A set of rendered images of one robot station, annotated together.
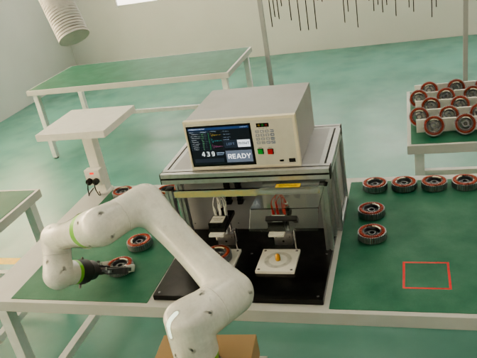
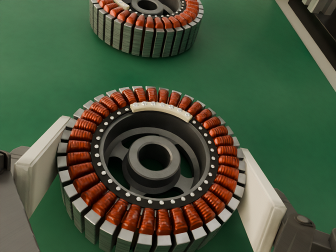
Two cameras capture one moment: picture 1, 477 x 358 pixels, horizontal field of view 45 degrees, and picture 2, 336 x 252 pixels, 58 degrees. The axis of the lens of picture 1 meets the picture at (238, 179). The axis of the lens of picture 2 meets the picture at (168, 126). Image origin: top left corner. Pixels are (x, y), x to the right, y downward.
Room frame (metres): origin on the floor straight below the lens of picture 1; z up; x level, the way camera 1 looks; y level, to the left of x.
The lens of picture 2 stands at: (1.94, 0.61, 0.93)
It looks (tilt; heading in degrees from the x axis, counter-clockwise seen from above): 48 degrees down; 322
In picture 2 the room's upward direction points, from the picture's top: 16 degrees clockwise
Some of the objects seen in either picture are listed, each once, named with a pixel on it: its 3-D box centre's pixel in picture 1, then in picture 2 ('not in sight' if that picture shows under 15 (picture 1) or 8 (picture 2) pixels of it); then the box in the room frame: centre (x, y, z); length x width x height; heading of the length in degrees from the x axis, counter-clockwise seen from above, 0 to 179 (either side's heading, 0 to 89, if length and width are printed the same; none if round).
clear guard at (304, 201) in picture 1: (289, 200); not in sight; (1.82, -0.17, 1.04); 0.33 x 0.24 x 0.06; 161
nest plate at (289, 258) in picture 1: (278, 261); not in sight; (1.84, -0.09, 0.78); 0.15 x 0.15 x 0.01; 71
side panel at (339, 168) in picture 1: (338, 181); not in sight; (2.16, -0.42, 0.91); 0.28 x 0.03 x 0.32; 161
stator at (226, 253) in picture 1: (217, 255); not in sight; (1.92, 0.14, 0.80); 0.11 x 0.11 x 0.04
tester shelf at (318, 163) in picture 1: (254, 153); not in sight; (2.19, -0.08, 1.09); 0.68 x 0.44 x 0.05; 71
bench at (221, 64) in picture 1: (148, 104); not in sight; (5.69, 0.77, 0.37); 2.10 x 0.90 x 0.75; 71
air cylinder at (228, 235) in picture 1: (227, 236); not in sight; (2.06, 0.09, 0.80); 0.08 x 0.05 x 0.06; 71
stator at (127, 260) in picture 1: (120, 266); (152, 163); (2.02, 0.55, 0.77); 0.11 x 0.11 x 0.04
